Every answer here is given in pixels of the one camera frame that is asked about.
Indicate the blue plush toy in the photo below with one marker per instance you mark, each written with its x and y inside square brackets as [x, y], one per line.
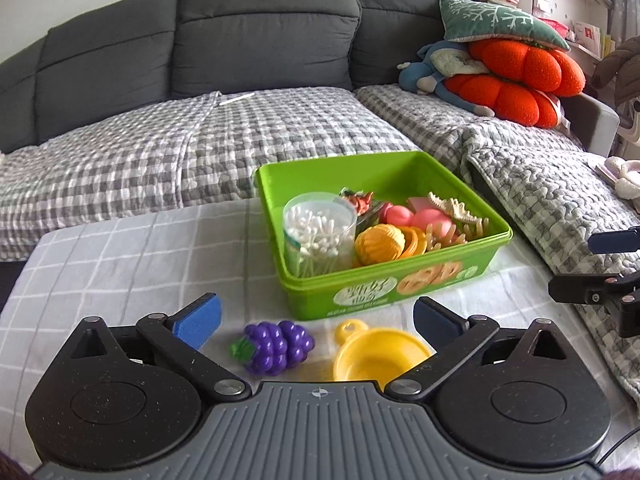
[439, 62]

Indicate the white starfish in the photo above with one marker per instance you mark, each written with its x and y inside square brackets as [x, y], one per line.
[452, 208]

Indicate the clear cotton swab jar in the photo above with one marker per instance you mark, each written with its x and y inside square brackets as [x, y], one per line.
[319, 233]

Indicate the yellow toy shell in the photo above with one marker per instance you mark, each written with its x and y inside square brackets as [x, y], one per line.
[379, 244]

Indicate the green wrapped toy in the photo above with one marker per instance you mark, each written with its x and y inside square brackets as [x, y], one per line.
[367, 208]

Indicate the green snowflake cushion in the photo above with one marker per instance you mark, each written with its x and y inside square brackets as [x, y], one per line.
[469, 20]

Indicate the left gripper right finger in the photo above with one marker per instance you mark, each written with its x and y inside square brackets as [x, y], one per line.
[455, 339]

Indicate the tan toy comb piece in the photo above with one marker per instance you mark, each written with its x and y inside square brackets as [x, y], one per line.
[440, 235]

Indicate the red flower cushion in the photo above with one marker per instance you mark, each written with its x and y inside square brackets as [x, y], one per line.
[524, 83]

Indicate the pink toy pig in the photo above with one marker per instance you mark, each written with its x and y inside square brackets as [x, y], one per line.
[398, 215]

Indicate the grey checked sofa blanket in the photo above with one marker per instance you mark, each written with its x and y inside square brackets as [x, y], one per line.
[177, 154]

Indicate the grey quilted blanket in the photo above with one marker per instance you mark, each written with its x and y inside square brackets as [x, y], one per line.
[539, 177]

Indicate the white plush toy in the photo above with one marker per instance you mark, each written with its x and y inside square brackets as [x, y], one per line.
[623, 175]

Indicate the light grey grid cloth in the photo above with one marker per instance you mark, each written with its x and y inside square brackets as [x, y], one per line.
[123, 269]

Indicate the pink toy block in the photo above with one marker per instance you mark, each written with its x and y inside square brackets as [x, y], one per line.
[417, 204]

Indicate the purple toy grapes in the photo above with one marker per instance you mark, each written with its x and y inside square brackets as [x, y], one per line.
[269, 349]

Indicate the green plastic cookie box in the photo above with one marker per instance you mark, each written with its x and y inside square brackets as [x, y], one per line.
[393, 178]

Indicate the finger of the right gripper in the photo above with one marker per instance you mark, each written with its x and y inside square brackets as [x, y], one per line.
[615, 242]
[581, 289]

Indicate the yellow toy colander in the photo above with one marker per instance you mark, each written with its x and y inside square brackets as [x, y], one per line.
[380, 354]

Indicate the brown jacket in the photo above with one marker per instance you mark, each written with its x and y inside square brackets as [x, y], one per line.
[623, 66]

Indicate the orange toy lid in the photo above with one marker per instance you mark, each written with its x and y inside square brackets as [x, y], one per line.
[415, 241]

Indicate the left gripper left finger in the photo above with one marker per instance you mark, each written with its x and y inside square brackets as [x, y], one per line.
[176, 341]

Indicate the dark grey sofa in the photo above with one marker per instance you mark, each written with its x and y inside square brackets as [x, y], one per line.
[135, 53]

